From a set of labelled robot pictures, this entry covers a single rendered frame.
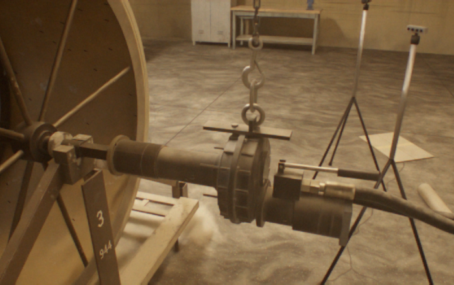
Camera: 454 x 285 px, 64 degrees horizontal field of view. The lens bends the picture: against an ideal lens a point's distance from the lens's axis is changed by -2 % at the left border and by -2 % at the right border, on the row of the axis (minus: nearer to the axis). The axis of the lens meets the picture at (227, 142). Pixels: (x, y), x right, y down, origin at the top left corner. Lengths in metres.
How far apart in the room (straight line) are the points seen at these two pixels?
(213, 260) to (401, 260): 1.09
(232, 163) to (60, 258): 1.35
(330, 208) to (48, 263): 1.51
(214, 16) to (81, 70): 6.45
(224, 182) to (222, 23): 7.59
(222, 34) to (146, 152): 7.43
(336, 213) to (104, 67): 1.55
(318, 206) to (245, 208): 0.21
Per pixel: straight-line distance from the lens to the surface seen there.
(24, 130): 1.49
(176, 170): 1.17
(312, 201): 1.12
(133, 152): 1.23
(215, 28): 8.59
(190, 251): 2.28
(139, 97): 2.07
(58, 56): 1.59
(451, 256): 2.59
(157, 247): 2.03
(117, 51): 2.12
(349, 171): 1.08
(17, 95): 1.45
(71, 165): 1.38
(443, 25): 9.23
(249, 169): 1.01
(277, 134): 1.05
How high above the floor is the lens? 1.48
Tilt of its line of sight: 24 degrees down
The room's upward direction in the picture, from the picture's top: straight up
